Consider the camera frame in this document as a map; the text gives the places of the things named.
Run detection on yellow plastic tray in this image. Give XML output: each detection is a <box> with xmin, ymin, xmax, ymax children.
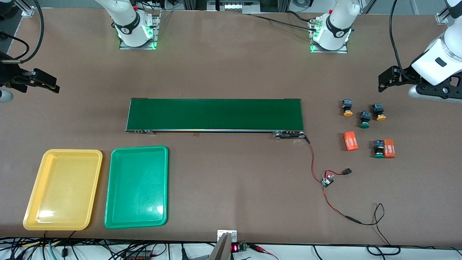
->
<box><xmin>23</xmin><ymin>149</ymin><xmax>103</xmax><ymax>231</ymax></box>

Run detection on green plastic tray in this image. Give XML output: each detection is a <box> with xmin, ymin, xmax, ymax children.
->
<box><xmin>104</xmin><ymin>146</ymin><xmax>169</xmax><ymax>229</ymax></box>

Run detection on grey control box with lights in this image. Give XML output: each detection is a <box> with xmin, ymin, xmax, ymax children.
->
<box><xmin>207</xmin><ymin>0</ymin><xmax>261</xmax><ymax>14</ymax></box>

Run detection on green conveyor belt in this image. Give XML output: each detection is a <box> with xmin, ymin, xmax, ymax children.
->
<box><xmin>125</xmin><ymin>97</ymin><xmax>307</xmax><ymax>140</ymax></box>

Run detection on black power strip red switches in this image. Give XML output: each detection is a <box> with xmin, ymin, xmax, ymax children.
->
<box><xmin>125</xmin><ymin>250</ymin><xmax>153</xmax><ymax>260</ymax></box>

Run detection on red clip lead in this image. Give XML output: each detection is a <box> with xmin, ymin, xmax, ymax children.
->
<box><xmin>248</xmin><ymin>244</ymin><xmax>279</xmax><ymax>260</ymax></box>

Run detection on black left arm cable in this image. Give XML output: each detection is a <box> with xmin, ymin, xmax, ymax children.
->
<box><xmin>389</xmin><ymin>0</ymin><xmax>416</xmax><ymax>82</ymax></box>

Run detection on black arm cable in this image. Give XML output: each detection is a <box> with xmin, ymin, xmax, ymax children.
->
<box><xmin>0</xmin><ymin>0</ymin><xmax>45</xmax><ymax>64</ymax></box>
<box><xmin>389</xmin><ymin>0</ymin><xmax>416</xmax><ymax>82</ymax></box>

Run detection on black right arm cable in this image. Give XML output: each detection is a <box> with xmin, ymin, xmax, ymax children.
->
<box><xmin>0</xmin><ymin>0</ymin><xmax>45</xmax><ymax>64</ymax></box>

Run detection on left arm aluminium base plate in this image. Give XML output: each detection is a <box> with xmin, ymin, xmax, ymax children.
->
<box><xmin>309</xmin><ymin>18</ymin><xmax>349</xmax><ymax>54</ymax></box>

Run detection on black base cable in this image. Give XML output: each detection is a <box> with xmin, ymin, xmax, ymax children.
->
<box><xmin>249</xmin><ymin>10</ymin><xmax>319</xmax><ymax>32</ymax></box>

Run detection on red black power wire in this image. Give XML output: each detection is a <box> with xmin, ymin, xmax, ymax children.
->
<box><xmin>305</xmin><ymin>134</ymin><xmax>392</xmax><ymax>246</ymax></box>

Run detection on black cable bundle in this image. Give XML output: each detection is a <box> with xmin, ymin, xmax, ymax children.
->
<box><xmin>0</xmin><ymin>237</ymin><xmax>217</xmax><ymax>260</ymax></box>

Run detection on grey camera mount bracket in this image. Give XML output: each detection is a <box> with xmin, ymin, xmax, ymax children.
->
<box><xmin>208</xmin><ymin>230</ymin><xmax>238</xmax><ymax>260</ymax></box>

